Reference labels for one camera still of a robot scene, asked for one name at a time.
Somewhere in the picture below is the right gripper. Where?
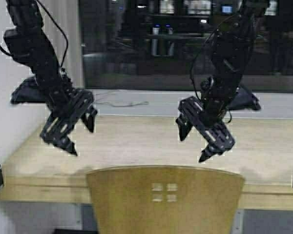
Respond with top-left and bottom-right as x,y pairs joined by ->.
175,96 -> 235,163

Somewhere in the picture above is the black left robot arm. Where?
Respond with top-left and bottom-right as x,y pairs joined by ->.
0,0 -> 98,156

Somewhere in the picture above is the grey cable on sill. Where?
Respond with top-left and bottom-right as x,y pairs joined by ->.
95,90 -> 151,108

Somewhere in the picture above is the long beige wooden counter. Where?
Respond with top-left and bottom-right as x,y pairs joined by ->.
0,116 -> 293,211

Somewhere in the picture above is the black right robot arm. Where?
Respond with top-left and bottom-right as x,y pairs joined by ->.
176,0 -> 270,163

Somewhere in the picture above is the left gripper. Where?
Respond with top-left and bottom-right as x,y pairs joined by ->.
40,89 -> 98,156

